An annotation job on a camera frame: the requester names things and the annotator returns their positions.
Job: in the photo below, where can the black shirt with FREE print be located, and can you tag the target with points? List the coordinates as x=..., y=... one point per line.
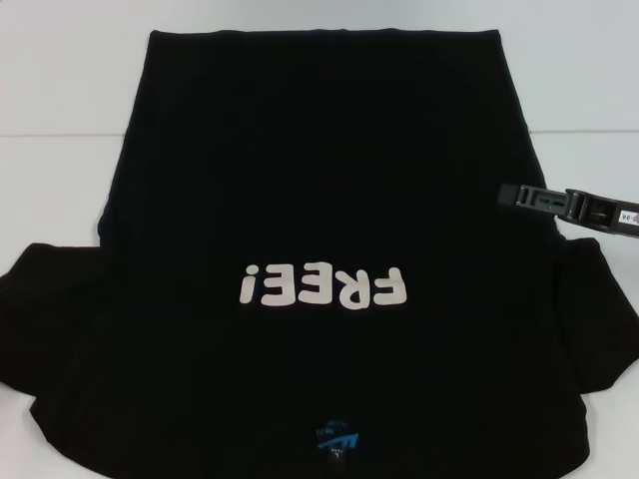
x=319, y=199

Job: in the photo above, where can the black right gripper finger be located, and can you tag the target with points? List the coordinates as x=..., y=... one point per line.
x=529, y=199

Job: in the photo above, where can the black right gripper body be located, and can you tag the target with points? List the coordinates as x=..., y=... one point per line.
x=599, y=212

